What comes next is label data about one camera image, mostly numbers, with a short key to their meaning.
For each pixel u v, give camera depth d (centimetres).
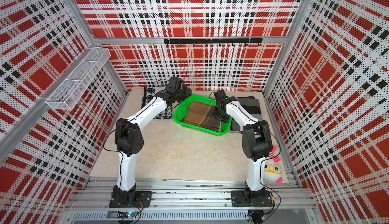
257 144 52
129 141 55
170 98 69
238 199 73
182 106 85
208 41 88
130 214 69
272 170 75
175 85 73
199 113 105
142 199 74
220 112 76
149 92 117
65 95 69
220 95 77
